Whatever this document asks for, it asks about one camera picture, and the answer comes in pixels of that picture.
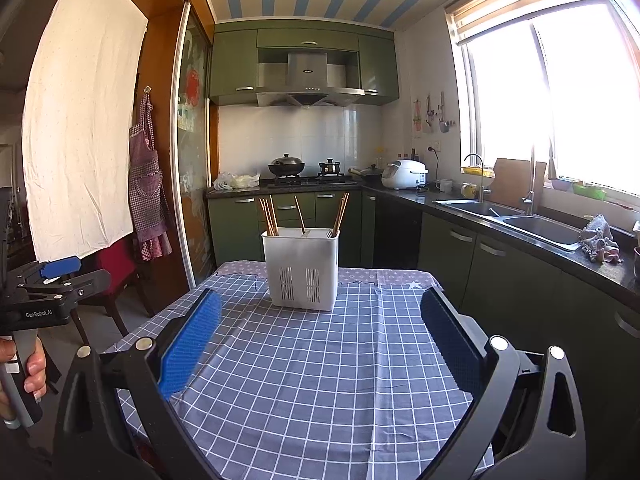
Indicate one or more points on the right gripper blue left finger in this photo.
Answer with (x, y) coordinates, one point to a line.
(183, 341)

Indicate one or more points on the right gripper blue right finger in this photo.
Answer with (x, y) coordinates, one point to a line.
(454, 339)

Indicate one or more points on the white plastic utensil holder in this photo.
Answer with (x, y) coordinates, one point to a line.
(302, 268)

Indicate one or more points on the red-ended wooden chopstick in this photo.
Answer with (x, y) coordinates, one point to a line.
(265, 211)

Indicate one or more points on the dark brown wooden chopstick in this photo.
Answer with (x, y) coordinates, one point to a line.
(340, 214)

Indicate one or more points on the speckled wooden chopstick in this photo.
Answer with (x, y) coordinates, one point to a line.
(300, 215)

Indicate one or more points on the plain wooden chopstick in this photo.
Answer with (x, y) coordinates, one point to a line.
(271, 217)

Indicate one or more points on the light bamboo chopstick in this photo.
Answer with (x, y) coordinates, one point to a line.
(273, 217)

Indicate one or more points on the steel kitchen sink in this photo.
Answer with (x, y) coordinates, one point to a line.
(548, 231)

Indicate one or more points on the steel kitchen faucet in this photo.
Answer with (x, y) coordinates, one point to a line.
(528, 200)

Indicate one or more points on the left hand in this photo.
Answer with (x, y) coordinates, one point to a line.
(36, 375)

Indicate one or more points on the green lower cabinets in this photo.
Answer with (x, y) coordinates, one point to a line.
(512, 284)

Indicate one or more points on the green cabinets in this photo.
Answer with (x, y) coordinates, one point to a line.
(238, 46)
(512, 284)

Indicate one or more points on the red wooden chair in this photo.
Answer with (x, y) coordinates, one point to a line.
(118, 260)

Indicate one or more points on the grey checked tablecloth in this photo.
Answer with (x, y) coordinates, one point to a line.
(359, 392)

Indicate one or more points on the red checked apron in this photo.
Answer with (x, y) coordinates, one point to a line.
(147, 200)

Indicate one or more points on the wooden cutting board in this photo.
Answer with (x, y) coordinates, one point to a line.
(510, 182)

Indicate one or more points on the white plastic bag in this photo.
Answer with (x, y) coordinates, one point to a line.
(226, 181)

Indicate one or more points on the white rice cooker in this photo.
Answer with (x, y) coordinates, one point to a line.
(404, 174)

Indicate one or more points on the white hanging cloth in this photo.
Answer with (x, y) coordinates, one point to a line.
(75, 127)

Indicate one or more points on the black wok with lid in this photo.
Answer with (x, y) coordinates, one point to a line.
(286, 166)

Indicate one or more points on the gas stove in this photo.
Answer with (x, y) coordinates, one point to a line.
(297, 180)

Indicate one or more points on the steel range hood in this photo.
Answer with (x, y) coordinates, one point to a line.
(308, 78)

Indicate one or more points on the green upper cabinets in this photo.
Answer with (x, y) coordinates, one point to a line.
(238, 46)

